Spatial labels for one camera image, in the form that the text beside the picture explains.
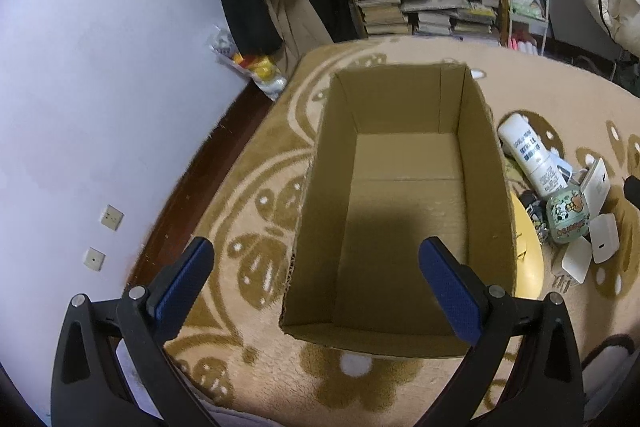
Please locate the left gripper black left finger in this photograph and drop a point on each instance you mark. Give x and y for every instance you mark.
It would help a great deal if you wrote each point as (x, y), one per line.
(89, 387)

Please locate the yellow round disc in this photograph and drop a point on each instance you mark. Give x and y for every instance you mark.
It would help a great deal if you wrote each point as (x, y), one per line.
(529, 260)

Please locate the white square device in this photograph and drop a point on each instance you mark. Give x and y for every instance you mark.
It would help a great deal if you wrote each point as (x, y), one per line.
(577, 259)

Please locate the white power adapter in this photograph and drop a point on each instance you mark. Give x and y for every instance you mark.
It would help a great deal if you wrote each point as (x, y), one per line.
(604, 237)

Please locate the green cartoon round case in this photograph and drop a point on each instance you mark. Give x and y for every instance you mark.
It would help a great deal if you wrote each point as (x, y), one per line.
(567, 214)

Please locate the white cylindrical bottle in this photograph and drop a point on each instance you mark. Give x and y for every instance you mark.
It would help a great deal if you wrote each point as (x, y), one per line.
(526, 147)

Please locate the brown cardboard box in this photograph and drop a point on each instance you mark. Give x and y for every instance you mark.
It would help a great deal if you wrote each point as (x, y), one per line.
(403, 153)

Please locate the black key bunch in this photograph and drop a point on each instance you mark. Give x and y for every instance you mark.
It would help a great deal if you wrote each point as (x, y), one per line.
(535, 210)

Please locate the white air conditioner remote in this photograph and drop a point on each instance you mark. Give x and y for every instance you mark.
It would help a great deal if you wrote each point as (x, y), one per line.
(595, 187)

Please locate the plastic snack bag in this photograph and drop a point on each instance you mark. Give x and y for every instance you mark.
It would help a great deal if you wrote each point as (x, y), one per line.
(259, 69)

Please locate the stack of books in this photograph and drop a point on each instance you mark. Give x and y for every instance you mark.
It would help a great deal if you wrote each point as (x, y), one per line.
(383, 17)

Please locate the white metal cart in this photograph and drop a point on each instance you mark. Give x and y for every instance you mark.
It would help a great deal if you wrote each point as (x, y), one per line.
(528, 25)

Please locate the lower wall socket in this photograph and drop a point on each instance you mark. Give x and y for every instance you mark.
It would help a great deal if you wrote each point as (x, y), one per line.
(94, 259)

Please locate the wall socket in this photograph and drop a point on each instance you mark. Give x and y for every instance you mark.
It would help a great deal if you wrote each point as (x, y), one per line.
(94, 259)
(111, 218)

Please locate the upper wall socket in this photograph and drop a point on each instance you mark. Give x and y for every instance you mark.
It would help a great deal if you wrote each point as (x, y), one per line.
(111, 218)

